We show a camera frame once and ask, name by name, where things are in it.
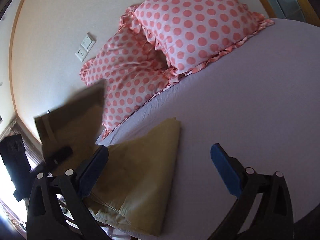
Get wooden headboard frame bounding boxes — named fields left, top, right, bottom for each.
left=259, top=0, right=319, bottom=27

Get white wall light switch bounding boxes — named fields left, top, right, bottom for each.
left=80, top=33, right=96, bottom=52

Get large pink polka-dot pillow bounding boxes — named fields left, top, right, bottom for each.
left=80, top=5, right=178, bottom=139

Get lavender bed sheet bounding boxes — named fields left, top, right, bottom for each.
left=103, top=19, right=319, bottom=239

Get khaki tan pants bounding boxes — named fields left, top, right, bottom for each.
left=35, top=81, right=181, bottom=236

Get small pink polka-dot pillow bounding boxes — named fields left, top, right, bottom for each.
left=131, top=0, right=274, bottom=79

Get white wall power socket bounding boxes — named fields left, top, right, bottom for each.
left=75, top=45, right=88, bottom=62

